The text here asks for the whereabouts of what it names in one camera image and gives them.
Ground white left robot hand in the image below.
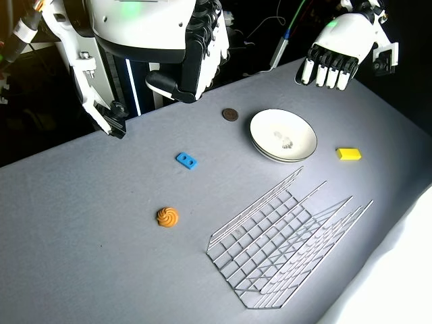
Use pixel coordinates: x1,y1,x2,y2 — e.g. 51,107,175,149
295,12,381,92

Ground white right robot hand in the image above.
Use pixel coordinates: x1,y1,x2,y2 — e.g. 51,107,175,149
84,0,232,104

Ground white plate with dark rim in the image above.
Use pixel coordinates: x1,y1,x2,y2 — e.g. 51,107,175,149
249,108,318,161
251,138,315,165

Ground white robot column with light strip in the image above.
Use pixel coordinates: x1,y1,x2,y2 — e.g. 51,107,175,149
101,50,163,117

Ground white gadgets in background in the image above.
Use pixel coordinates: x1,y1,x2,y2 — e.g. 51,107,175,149
221,9,236,28

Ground yellow rectangular block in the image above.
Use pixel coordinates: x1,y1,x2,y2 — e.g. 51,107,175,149
335,147,362,161

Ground blue block with two holes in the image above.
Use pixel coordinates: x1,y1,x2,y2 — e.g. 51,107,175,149
175,152,198,170

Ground orange swirl cookie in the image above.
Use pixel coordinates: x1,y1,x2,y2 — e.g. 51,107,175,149
156,207,180,229

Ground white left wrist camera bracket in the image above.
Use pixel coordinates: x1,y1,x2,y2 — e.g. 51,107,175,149
340,0,400,76

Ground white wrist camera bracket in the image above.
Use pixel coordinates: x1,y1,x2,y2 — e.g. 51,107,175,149
42,0,128,140
340,0,400,76

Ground green cable with blue plug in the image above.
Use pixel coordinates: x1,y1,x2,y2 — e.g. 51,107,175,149
284,0,308,38

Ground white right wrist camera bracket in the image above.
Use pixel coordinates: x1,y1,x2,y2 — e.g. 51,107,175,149
42,0,128,140

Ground grey cable adapter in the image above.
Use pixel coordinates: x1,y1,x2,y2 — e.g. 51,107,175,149
269,37,290,71

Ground thin white looped cable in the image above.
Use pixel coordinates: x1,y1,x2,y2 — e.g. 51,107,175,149
247,0,288,38

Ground white thin cable on table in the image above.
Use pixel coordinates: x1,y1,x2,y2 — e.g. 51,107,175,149
242,67,275,77

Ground silver wire dish rack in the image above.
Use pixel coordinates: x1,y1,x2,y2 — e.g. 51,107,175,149
205,166,375,310

